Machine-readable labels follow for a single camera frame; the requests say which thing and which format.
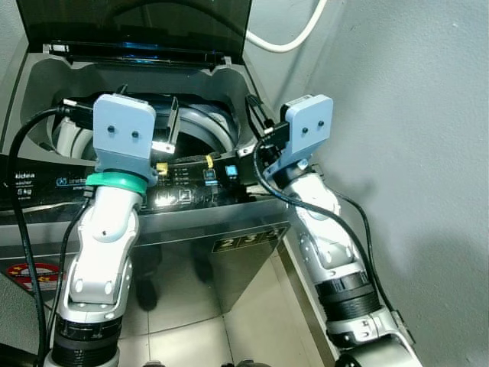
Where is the grey top-load washing machine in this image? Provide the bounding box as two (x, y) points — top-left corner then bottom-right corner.
(0, 42), (306, 314)

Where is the black washer control panel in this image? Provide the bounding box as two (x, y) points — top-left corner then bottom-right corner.
(0, 151), (259, 213)

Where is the dark transparent washer lid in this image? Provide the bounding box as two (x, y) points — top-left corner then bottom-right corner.
(15, 0), (254, 63)

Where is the red round sticker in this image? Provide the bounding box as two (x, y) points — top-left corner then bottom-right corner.
(6, 262), (63, 292)

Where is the washer drum opening ring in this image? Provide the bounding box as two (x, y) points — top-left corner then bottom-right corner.
(48, 93), (239, 165)

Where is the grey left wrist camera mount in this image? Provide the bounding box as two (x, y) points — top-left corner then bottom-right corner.
(92, 93), (159, 184)

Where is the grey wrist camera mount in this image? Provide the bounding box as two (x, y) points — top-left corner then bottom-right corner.
(92, 93), (159, 184)
(267, 94), (335, 175)

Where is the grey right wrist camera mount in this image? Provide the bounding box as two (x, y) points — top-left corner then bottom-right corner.
(267, 94), (335, 175)

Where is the green left wrist ring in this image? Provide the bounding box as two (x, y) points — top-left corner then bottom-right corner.
(86, 172), (150, 196)

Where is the white water hose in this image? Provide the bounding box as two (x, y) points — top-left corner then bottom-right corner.
(244, 0), (329, 54)

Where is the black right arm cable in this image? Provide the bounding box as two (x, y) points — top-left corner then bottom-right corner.
(252, 136), (392, 314)

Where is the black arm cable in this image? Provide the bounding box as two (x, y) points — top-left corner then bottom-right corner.
(6, 107), (86, 364)
(252, 136), (392, 314)

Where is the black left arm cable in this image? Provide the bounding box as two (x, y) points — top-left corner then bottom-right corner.
(6, 107), (86, 364)

